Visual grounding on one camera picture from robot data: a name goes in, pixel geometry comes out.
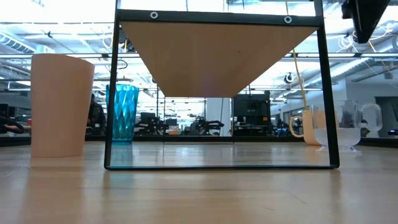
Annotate clear glass mug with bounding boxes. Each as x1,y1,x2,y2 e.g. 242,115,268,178
310,100,383,153

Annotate peach mug with handle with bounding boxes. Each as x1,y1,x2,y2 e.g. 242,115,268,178
289,109,340,146

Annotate teal faceted plastic tumbler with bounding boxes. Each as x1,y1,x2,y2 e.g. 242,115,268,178
105,83,140,144

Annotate tall peach plastic cup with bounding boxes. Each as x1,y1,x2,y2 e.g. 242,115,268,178
30,53,96,159

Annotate black equipment cabinet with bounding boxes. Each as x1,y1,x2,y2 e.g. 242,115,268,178
233,92,272,136

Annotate white pillar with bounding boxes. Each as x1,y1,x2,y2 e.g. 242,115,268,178
205,98,233,137

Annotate person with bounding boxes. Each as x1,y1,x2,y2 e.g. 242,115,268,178
88,93,107,135

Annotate yellow hanging cable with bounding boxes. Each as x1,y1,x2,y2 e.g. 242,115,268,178
291,49,308,111

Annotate wooden shelf with black frame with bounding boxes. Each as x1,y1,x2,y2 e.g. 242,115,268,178
104,0,340,170

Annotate black table frame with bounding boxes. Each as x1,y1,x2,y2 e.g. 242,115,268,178
0,134,398,147

